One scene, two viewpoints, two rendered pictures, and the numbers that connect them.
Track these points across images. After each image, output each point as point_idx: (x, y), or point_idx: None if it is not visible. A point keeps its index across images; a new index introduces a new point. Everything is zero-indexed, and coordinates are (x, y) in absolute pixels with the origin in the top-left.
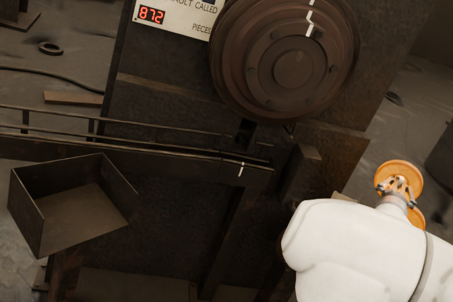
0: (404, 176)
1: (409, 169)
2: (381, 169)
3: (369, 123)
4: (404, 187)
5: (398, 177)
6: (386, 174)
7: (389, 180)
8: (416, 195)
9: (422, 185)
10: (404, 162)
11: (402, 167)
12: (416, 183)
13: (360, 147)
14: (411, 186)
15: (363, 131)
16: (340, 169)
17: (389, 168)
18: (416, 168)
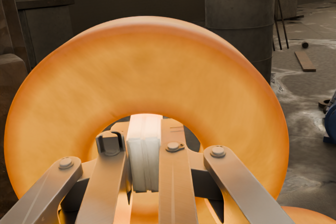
0: (149, 107)
1: (149, 45)
2: (14, 144)
3: (1, 18)
4: (188, 197)
5: (113, 137)
6: (57, 154)
7: (32, 222)
8: (275, 171)
9: (276, 98)
10: (103, 25)
11: (101, 60)
12: (236, 103)
13: (6, 100)
14: (223, 138)
15: (3, 51)
16: (1, 199)
17: (48, 113)
18: (186, 24)
